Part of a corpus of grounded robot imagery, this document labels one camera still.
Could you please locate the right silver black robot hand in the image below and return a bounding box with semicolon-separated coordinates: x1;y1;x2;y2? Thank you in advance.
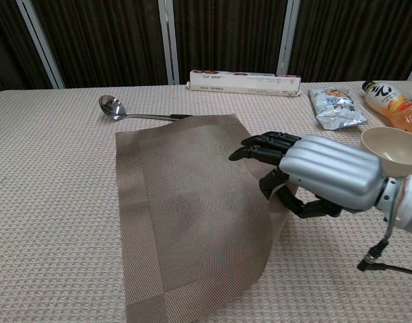
228;131;390;219

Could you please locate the light brown bowl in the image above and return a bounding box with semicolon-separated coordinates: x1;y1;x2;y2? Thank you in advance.
360;126;412;178

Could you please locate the brown woven placemat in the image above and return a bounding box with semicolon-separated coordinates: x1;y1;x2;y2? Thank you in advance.
114;114;300;323

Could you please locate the silver snack packet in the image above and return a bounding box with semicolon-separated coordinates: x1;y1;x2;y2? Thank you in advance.
308;86;368;131

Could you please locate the orange tea bottle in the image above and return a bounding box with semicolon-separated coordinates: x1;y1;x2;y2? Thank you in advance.
362;80;412;138

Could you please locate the long white cling film box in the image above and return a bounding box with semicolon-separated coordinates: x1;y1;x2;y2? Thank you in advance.
186;69;302;98

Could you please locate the black pleated curtain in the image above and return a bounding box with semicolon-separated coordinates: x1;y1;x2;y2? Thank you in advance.
0;0;412;95

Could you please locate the beige woven tablecloth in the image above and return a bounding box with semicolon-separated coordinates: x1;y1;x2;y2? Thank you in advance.
0;79;412;323

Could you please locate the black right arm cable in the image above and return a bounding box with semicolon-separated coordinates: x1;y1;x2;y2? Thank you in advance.
356;201;412;274

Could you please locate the steel ladle black handle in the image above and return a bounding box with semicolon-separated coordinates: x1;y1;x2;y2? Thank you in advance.
98;94;193;122

